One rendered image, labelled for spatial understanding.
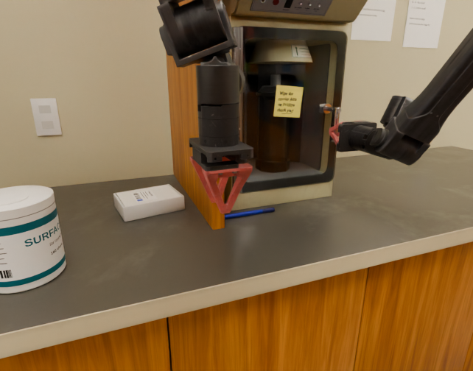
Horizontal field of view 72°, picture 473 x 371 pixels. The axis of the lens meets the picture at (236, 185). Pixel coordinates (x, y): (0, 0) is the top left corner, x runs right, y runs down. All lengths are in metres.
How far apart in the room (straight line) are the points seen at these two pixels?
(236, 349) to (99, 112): 0.84
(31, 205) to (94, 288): 0.17
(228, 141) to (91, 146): 0.82
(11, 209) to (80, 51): 0.69
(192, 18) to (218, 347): 0.58
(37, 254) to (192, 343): 0.32
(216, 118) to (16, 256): 0.40
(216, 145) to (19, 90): 0.86
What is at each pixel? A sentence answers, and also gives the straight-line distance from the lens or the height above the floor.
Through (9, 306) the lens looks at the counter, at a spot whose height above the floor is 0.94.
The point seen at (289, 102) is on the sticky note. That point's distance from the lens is 0.87.
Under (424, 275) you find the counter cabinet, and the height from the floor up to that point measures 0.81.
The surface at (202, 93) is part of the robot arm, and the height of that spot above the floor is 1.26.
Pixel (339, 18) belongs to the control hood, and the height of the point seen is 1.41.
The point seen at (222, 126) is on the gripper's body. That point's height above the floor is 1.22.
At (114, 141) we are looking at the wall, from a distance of 1.21.
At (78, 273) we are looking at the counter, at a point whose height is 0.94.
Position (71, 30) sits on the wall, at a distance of 1.20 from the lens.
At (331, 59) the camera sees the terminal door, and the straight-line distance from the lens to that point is 0.93.
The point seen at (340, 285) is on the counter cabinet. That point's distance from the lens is 0.79.
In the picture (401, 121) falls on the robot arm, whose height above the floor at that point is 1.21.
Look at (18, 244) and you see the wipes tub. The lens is 0.63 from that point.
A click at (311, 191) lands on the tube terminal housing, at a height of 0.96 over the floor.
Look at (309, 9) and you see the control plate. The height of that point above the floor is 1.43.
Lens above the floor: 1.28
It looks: 19 degrees down
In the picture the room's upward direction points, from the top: straight up
